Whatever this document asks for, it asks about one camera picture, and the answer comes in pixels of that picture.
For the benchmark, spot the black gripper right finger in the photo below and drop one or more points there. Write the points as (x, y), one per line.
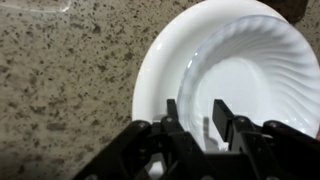
(223, 120)

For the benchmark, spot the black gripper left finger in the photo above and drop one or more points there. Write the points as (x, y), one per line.
(171, 113)

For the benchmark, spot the white plate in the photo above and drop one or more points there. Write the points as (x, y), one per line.
(166, 60)

